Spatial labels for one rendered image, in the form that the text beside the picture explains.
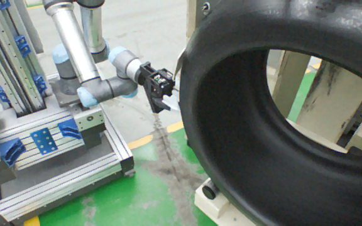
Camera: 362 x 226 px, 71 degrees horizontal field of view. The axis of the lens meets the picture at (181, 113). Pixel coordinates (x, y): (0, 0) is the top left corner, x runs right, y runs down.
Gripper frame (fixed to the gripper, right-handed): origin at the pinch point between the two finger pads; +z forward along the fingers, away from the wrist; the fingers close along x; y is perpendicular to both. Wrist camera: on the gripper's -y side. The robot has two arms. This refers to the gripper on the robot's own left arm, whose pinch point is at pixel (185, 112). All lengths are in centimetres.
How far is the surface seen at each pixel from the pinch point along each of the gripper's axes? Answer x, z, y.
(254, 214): -12.3, 33.0, 1.7
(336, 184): 12.5, 44.1, -1.2
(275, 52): 57, 0, -2
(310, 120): 25.3, 29.0, 2.0
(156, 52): 133, -159, -121
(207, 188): -11.5, 20.1, -5.8
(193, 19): 56, -47, -7
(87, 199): -25, -49, -107
